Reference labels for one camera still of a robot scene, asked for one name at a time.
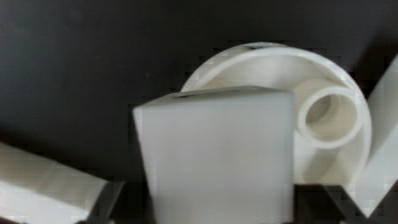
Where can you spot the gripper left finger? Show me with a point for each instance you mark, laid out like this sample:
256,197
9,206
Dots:
120,206

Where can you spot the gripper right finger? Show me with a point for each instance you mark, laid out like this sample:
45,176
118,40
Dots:
324,206

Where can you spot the white stool leg block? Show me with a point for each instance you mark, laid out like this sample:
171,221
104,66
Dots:
215,136

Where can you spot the white round stool seat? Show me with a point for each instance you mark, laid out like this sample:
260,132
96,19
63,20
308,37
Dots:
333,129

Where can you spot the white stool leg with tag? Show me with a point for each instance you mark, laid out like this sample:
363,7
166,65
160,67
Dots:
379,175

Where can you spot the white L-shaped obstacle wall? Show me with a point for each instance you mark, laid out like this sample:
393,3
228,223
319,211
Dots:
48,192

